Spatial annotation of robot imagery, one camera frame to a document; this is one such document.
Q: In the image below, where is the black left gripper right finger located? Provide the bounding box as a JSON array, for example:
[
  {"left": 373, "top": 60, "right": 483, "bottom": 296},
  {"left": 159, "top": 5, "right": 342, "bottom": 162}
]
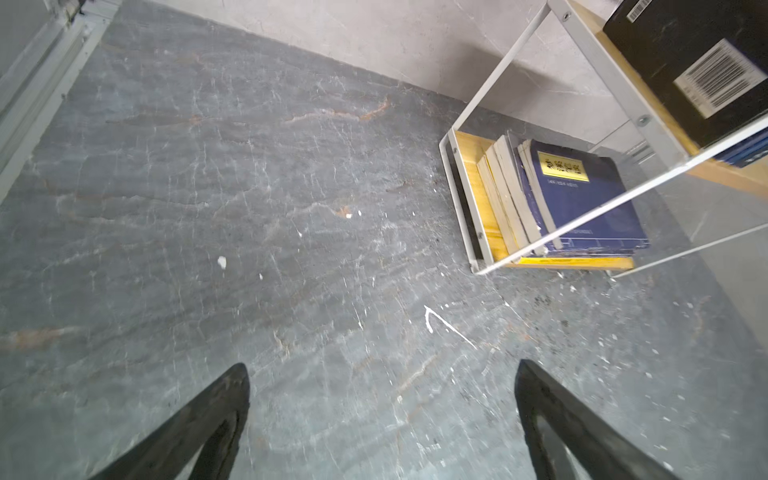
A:
[{"left": 514, "top": 359, "right": 676, "bottom": 479}]

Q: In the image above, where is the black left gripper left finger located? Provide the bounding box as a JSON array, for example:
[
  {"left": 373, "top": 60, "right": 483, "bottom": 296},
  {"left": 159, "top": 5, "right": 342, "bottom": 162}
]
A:
[{"left": 94, "top": 363, "right": 250, "bottom": 479}]

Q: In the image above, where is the dark portrait book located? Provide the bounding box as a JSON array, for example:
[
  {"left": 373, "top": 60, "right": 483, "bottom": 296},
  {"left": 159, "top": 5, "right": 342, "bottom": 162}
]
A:
[
  {"left": 486, "top": 146, "right": 529, "bottom": 253},
  {"left": 490, "top": 130, "right": 555, "bottom": 249}
]

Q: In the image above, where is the navy yellow-label front book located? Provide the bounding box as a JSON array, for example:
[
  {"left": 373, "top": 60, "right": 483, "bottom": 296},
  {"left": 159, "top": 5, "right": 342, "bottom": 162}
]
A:
[{"left": 529, "top": 140, "right": 650, "bottom": 257}]

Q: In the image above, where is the navy book yin-yang cover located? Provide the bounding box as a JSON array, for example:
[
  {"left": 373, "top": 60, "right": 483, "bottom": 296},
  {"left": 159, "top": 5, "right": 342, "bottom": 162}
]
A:
[{"left": 715, "top": 129, "right": 768, "bottom": 168}]

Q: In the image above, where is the yellow cartoon cover book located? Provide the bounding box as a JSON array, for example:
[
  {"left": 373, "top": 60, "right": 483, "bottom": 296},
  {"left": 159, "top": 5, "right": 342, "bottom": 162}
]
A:
[{"left": 475, "top": 154, "right": 636, "bottom": 271}]

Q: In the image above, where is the white metal wooden shelf rack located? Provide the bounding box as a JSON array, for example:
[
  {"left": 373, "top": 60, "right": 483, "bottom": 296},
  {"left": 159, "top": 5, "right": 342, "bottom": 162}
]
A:
[{"left": 439, "top": 1, "right": 767, "bottom": 278}]

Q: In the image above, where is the black yellow book on shelf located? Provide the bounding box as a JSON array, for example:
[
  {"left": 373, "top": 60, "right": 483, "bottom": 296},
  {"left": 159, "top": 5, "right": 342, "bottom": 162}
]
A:
[{"left": 603, "top": 0, "right": 767, "bottom": 146}]

